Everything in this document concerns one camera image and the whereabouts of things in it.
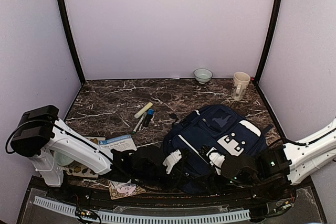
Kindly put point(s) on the black enclosure corner post right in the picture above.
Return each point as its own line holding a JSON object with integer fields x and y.
{"x": 268, "y": 41}

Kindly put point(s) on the black enclosure corner post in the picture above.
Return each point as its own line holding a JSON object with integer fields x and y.
{"x": 70, "y": 40}
{"x": 268, "y": 41}

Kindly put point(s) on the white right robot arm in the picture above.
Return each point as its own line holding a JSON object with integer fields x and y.
{"x": 286, "y": 165}

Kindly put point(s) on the cream coral pattern mug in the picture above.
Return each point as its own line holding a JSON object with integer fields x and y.
{"x": 240, "y": 84}

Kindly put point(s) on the patterned notebook under book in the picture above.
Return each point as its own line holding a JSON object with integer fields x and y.
{"x": 120, "y": 190}

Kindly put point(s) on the celadon cup on plate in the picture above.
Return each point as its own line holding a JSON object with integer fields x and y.
{"x": 62, "y": 160}

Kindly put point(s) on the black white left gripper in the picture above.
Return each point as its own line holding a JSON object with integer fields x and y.
{"x": 174, "y": 169}

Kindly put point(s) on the blue white reader book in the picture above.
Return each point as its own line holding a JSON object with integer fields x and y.
{"x": 121, "y": 143}

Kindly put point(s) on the blue capped black marker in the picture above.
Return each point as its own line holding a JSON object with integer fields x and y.
{"x": 148, "y": 118}

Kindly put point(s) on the black enclosure corner post left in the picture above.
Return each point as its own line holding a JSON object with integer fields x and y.
{"x": 70, "y": 40}

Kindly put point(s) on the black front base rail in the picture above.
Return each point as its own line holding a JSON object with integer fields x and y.
{"x": 95, "y": 193}

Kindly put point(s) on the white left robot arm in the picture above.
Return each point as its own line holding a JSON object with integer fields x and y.
{"x": 40, "y": 133}

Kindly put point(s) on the white slotted cable duct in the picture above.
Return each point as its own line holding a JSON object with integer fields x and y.
{"x": 104, "y": 216}

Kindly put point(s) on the navy blue student backpack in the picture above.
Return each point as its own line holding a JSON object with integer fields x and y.
{"x": 222, "y": 128}

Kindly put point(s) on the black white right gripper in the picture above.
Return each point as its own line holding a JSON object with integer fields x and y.
{"x": 217, "y": 167}

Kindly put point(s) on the yellow highlighter pen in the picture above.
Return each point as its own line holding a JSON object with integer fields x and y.
{"x": 143, "y": 110}

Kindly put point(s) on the floral square plate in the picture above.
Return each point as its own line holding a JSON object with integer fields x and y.
{"x": 79, "y": 170}

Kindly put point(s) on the small celadon bowl at back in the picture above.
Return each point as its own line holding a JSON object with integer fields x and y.
{"x": 202, "y": 75}

